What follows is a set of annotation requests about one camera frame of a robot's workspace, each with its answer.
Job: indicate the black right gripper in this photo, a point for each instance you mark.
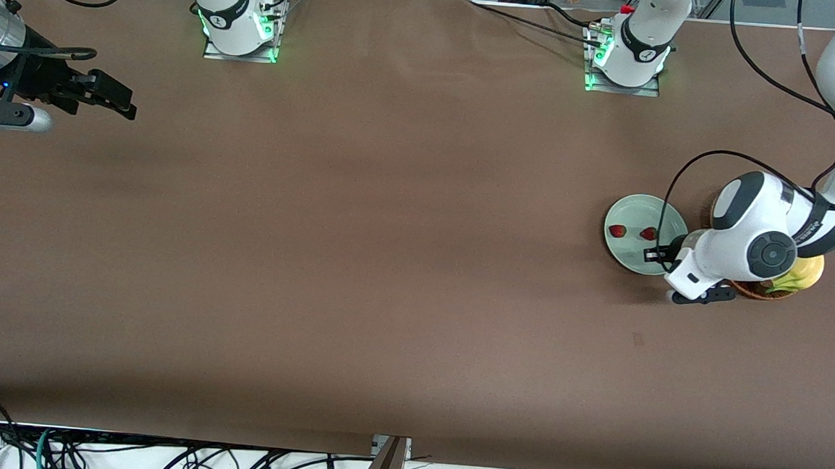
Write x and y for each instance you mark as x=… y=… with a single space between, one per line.
x=41 y=78

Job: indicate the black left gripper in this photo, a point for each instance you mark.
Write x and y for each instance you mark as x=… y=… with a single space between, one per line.
x=671 y=250

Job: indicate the red strawberry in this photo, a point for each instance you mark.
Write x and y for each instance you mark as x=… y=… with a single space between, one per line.
x=648 y=233
x=617 y=231

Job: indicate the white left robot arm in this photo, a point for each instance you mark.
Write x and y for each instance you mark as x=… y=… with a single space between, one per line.
x=758 y=233

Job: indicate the mint green round plate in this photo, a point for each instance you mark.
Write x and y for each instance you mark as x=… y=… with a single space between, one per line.
x=626 y=254

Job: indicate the brown wicker basket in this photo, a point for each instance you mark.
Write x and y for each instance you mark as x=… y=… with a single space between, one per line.
x=755 y=291

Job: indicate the yellow banana bunch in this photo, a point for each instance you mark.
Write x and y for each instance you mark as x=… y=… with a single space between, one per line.
x=808 y=271

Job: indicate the table cover sheet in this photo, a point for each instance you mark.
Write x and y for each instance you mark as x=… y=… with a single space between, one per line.
x=411 y=336

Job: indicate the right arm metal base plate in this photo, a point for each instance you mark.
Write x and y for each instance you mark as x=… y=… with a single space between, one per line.
x=215 y=54

